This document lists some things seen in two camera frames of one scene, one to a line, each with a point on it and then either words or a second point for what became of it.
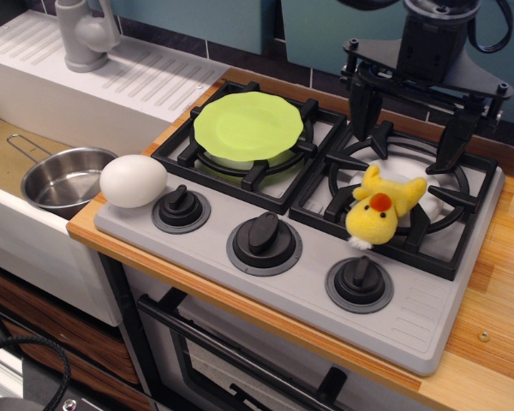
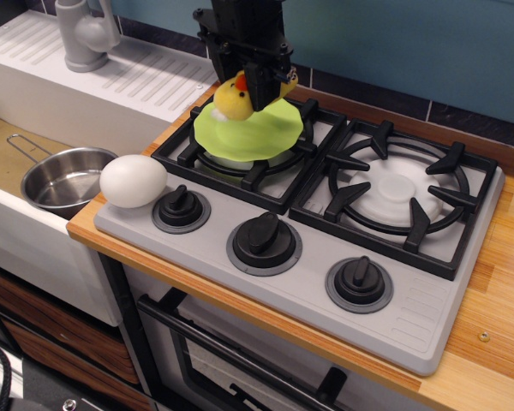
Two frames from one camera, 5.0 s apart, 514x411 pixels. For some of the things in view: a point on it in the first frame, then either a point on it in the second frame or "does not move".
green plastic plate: x=248 y=126 does not move
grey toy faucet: x=87 y=38 does not move
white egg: x=132 y=181 does not move
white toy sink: x=30 y=92 does not move
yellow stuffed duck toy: x=373 y=215 -> x=231 y=98
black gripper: x=429 y=54 -> x=248 y=34
